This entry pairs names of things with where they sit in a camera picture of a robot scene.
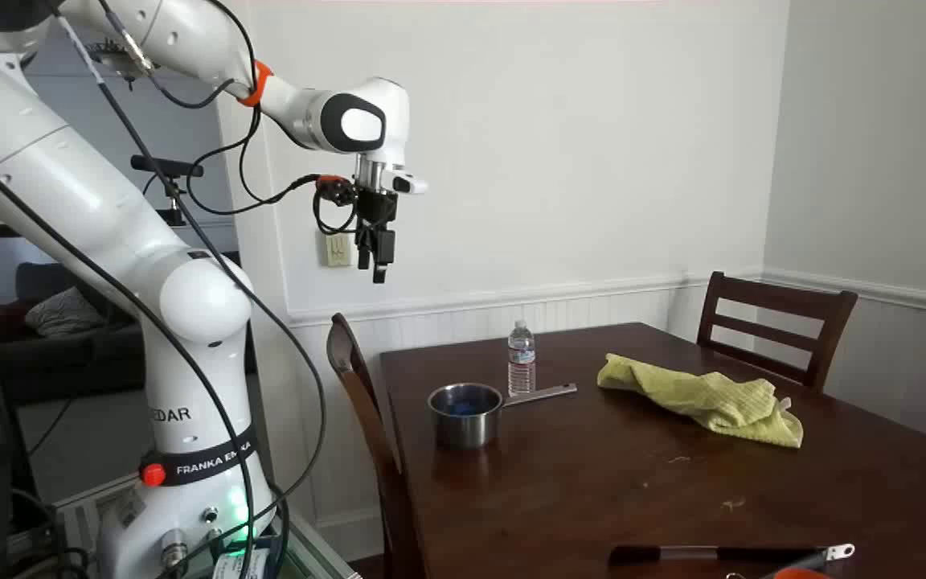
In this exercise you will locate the slim metal utensil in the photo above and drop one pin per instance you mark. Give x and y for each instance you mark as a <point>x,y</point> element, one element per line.
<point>838,552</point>

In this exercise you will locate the dark wooden chair back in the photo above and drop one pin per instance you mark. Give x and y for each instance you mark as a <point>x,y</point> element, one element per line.
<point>774,323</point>

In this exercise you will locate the light green waffle towel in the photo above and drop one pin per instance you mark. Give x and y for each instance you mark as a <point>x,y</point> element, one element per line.
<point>722,400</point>

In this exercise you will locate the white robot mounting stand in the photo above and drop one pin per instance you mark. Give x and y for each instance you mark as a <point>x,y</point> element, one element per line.
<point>81,509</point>

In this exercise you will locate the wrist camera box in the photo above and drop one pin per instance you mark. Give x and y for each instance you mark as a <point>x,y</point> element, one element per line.
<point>407,184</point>

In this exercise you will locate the black camera on boom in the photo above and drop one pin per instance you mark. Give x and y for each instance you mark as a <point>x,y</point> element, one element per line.
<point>168,165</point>

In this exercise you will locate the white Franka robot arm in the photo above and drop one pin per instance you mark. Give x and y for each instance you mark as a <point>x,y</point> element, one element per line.
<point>67,195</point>

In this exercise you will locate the dark wooden chair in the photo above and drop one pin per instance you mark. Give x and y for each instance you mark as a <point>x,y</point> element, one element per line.
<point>774,323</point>
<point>360,396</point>

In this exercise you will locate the beige wall light switch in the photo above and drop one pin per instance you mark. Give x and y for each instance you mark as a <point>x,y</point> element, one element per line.
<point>337,247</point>

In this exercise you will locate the dark sofa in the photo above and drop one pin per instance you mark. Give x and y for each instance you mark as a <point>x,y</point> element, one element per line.
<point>55,357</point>

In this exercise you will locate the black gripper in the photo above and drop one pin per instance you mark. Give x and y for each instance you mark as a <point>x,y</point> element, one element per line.
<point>377,211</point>

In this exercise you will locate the clear plastic water bottle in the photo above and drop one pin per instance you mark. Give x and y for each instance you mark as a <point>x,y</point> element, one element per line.
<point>523,365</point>

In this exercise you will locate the black long utensil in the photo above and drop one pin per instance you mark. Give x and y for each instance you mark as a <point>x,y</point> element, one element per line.
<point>634,553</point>

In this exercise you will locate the orange plastic cup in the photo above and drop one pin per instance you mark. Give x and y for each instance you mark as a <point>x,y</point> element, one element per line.
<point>797,574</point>

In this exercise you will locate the light grey pillow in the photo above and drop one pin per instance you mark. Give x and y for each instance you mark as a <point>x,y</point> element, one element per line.
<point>64,314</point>

